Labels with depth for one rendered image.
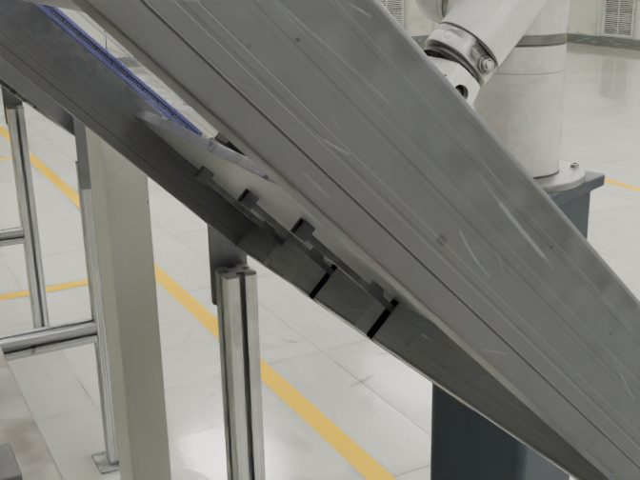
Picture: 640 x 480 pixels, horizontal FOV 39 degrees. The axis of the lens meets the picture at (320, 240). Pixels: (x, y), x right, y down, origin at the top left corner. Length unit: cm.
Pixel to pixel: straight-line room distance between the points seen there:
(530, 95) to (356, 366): 125
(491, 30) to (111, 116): 42
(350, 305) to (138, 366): 53
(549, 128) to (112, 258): 60
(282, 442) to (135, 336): 78
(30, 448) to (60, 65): 38
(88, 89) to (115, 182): 27
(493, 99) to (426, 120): 92
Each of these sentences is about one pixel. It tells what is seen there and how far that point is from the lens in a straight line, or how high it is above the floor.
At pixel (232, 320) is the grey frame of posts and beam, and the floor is 58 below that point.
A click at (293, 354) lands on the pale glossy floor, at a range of 239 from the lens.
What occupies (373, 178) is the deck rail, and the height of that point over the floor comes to 94.
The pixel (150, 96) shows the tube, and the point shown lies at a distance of 89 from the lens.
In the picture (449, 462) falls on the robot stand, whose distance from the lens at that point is 142.
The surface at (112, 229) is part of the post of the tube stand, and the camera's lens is 123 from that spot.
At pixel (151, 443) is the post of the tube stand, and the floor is 33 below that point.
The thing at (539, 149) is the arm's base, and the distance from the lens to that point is 124.
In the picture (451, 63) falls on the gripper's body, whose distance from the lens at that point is 102.
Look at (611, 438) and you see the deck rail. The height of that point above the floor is 81.
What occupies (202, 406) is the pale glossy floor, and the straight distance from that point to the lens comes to 216.
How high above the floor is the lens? 101
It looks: 18 degrees down
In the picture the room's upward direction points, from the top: 1 degrees counter-clockwise
